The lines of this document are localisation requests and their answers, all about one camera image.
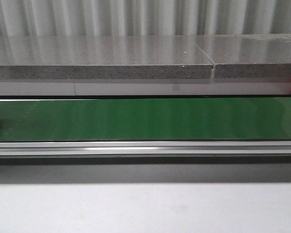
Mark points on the grey stone countertop slab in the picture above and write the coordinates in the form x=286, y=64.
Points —
x=102, y=58

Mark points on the green conveyor belt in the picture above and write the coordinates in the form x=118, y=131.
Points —
x=146, y=119

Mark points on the white base panel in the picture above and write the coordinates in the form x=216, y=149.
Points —
x=145, y=87

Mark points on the white pleated curtain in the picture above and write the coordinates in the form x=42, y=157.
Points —
x=143, y=17

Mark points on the aluminium conveyor side rail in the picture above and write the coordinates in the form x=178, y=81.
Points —
x=144, y=149

